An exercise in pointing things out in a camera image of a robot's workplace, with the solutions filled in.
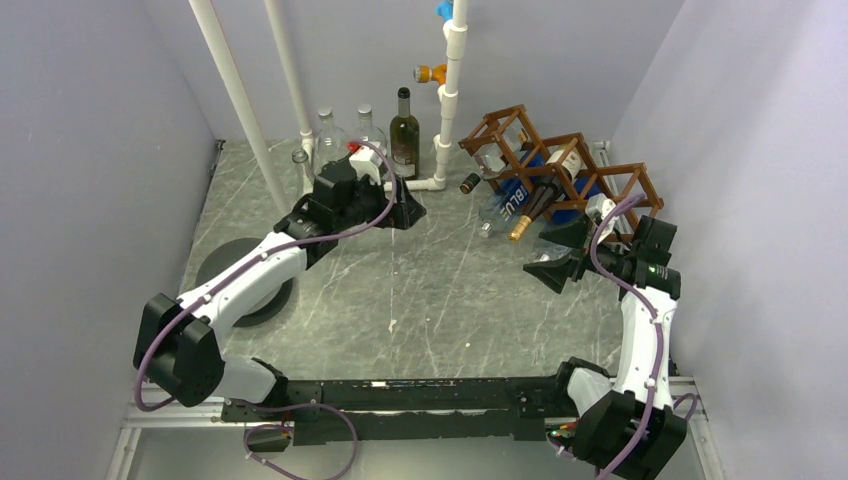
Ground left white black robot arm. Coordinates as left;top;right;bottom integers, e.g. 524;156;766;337
133;158;427;420

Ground slanted white pvc pipe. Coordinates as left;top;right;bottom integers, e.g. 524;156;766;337
189;0;289;213

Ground small dark capped bottle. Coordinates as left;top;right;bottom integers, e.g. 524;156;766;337
459;173;481;195

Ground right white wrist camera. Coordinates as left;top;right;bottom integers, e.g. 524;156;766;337
585;193;617;238

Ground standing clear empty bottle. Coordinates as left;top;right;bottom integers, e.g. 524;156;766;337
291;148;315;198

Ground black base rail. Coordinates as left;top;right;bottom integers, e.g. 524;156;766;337
222;357;584;446

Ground white pvc pipe frame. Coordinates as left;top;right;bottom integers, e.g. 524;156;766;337
264;1;468;191

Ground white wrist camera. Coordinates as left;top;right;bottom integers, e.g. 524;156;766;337
585;193;617;238
348;140;388;185

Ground blue labelled clear bottle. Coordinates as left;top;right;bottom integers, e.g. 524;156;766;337
478;178;530;238

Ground brown wooden wine rack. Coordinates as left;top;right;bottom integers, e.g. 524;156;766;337
459;104;664;221

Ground lower blue clear bottle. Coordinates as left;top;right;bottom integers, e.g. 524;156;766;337
534;224;572;262

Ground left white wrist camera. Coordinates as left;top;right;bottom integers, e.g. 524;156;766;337
348;140;388;185

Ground dark bottle silver cap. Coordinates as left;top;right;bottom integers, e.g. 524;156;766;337
390;87;420;180

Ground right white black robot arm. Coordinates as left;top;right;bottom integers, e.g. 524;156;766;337
523;216;688;479

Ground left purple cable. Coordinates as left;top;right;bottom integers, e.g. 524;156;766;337
134;140;399;480

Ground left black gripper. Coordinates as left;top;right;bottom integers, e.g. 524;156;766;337
335;172;426;232

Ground aluminium frame rail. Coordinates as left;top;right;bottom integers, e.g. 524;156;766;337
105;377;723;480

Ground blue valve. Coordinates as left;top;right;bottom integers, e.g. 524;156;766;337
436;0;454;22

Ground orange valve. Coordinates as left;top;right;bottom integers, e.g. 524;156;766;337
413;64;447;86

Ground clear bottle red green label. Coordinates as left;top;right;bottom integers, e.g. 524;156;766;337
312;107;349;175

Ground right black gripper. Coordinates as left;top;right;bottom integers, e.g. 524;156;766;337
524;212;634;293

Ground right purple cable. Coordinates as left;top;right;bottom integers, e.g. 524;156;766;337
547;193;700;480

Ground dark bottle gold cap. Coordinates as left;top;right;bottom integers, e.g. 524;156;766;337
508;147;583;242

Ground clear bottle dark label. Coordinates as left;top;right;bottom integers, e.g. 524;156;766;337
353;104;388;155

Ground purple cable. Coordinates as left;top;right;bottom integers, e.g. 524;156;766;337
547;193;700;480
134;140;399;480

